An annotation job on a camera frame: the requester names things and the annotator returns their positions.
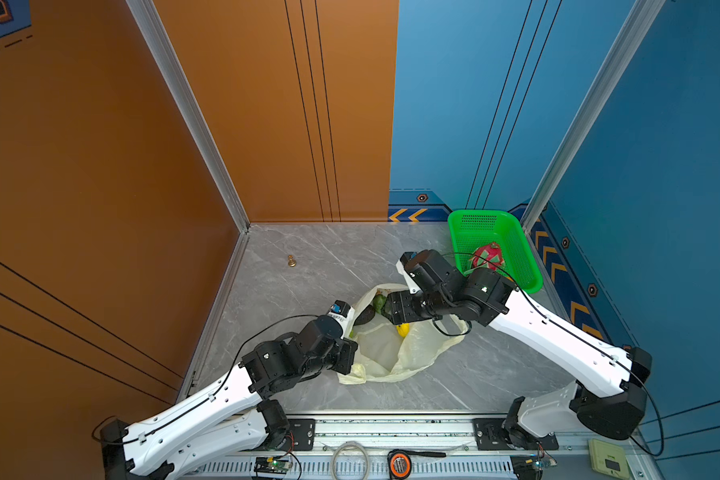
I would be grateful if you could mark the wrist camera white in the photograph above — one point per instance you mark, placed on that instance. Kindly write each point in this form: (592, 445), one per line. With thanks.
(413, 287)
(344, 314)

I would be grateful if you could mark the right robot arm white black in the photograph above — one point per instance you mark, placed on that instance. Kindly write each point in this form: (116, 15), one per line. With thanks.
(608, 394)

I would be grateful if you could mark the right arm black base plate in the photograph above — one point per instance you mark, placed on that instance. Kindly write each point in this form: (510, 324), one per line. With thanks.
(492, 434)

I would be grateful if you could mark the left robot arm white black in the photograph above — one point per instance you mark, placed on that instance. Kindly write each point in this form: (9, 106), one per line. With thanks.
(237, 412)

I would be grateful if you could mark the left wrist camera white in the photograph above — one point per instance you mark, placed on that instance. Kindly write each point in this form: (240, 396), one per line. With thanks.
(344, 314)

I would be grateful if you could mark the green circuit board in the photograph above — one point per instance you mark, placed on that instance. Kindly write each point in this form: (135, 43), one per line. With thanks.
(272, 468)
(532, 467)

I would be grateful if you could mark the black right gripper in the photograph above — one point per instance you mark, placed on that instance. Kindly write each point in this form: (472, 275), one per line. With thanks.
(405, 312)

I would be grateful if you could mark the yellow lemon fruit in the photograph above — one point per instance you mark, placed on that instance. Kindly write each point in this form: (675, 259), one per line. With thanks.
(403, 330)

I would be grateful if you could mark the light green switch box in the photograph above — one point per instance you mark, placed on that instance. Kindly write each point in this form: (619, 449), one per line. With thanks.
(608, 459)

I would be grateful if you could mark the green circuit board left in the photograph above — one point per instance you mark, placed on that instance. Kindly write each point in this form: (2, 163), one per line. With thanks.
(272, 468)

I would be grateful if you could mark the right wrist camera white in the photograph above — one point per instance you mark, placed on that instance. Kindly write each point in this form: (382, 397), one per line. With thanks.
(413, 287)

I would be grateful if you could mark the green circuit board right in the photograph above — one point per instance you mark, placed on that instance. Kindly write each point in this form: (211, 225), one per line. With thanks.
(532, 467)

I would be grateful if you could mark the yellowish translucent plastic bag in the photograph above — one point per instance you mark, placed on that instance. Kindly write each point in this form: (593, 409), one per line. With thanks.
(386, 356)

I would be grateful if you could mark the orange black tape measure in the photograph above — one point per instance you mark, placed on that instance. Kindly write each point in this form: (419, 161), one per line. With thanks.
(400, 463)

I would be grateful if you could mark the green lime fruit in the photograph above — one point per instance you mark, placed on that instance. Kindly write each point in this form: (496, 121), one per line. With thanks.
(378, 302)

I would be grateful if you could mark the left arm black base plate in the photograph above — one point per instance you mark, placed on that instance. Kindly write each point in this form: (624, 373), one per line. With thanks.
(300, 435)

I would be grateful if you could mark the pink dragon fruit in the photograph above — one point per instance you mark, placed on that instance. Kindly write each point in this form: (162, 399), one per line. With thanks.
(489, 256)

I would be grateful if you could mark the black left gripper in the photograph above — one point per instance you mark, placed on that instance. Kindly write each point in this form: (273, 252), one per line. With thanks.
(348, 349)

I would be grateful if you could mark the green plastic mesh basket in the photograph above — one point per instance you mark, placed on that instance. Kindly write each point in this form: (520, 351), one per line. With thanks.
(481, 236)

